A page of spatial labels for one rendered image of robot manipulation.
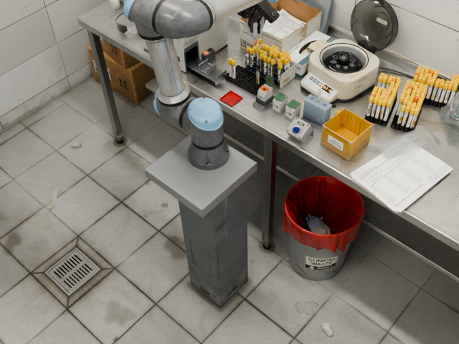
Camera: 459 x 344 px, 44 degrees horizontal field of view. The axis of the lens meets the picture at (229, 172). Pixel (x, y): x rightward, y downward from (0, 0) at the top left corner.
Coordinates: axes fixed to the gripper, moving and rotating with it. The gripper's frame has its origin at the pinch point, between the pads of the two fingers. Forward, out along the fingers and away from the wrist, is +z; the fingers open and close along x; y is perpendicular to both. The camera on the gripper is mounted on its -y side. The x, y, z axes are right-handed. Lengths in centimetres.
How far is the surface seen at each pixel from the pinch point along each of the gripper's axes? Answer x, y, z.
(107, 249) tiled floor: 68, 43, 113
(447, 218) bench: 10, -92, 26
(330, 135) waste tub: 9.8, -43.1, 18.4
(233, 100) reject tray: 12.4, 2.1, 25.7
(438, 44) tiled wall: -51, -51, 9
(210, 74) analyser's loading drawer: 9.8, 17.8, 22.0
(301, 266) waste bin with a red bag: 17, -42, 103
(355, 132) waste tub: -3, -47, 24
